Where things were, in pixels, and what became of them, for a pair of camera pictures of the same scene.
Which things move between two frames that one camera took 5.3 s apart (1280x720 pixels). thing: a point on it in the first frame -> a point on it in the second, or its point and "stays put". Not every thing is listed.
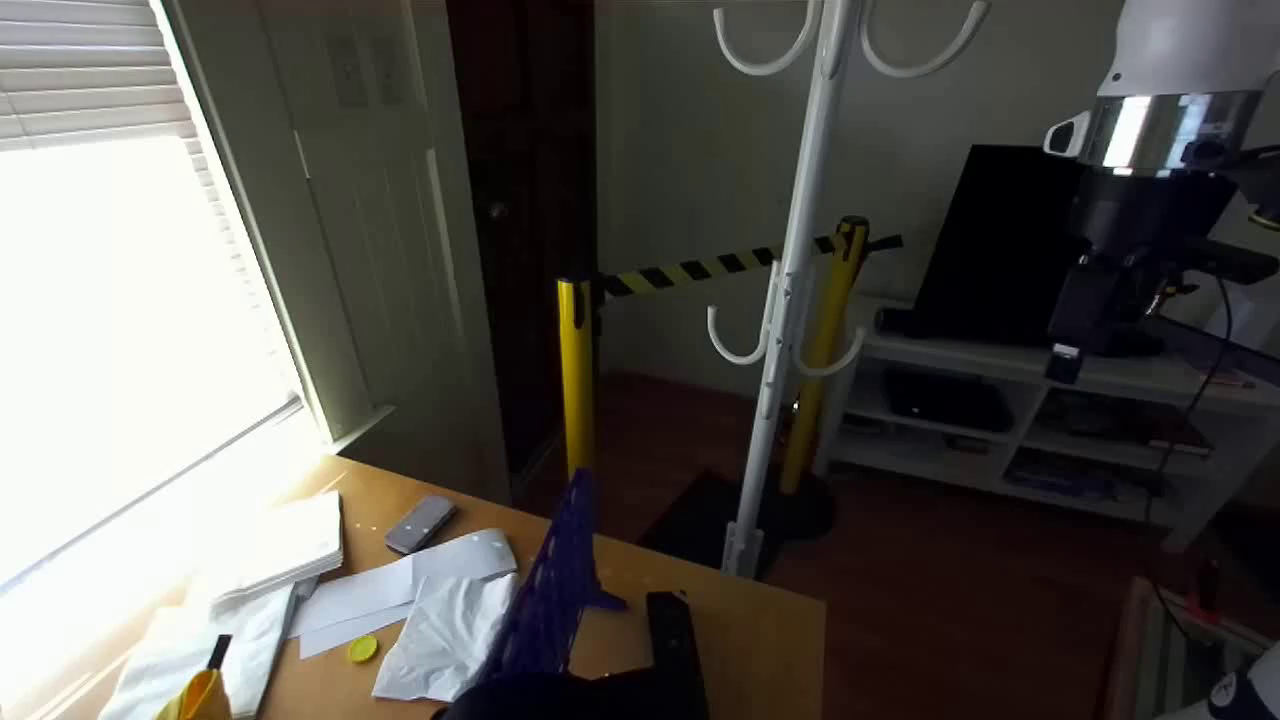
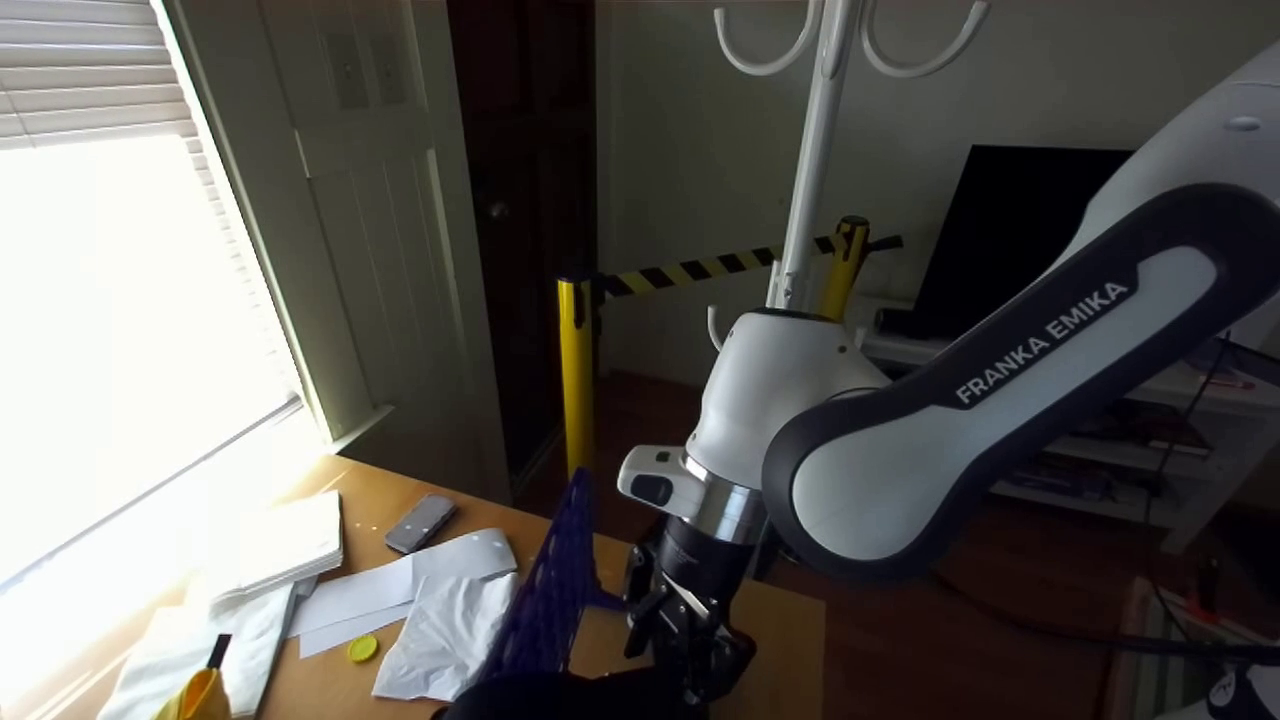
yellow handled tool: (204, 699) stays put
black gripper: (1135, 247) -> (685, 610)
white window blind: (89, 75) stays put
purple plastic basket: (554, 597) stays put
